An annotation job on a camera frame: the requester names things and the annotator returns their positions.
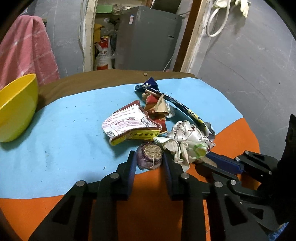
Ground white red wrapper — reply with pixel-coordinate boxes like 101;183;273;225
154;120;217;172

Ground purple onion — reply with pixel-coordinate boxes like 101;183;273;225
136;143;163;170

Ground green box on shelf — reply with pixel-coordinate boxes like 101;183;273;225
96;4;113;14

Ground striped blue orange brown cloth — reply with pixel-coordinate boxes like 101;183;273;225
1;70;260;240

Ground white rubber gloves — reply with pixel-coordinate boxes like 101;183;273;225
213;0;249;18

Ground pink checked cloth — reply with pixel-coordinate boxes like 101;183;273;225
1;15;60;88

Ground dark blue snack wrapper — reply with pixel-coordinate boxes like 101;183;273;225
134;77;216;140

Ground grey refrigerator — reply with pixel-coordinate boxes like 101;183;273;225
114;6;182;71

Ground white hose loop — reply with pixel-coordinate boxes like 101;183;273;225
206;0;232;38

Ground torn red brown wrapper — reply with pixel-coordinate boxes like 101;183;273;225
142;90;170;134

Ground red yellow torn packet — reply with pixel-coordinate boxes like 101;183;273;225
102;100;162;146

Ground yellow plastic bowl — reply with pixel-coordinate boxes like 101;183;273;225
1;73;39;143

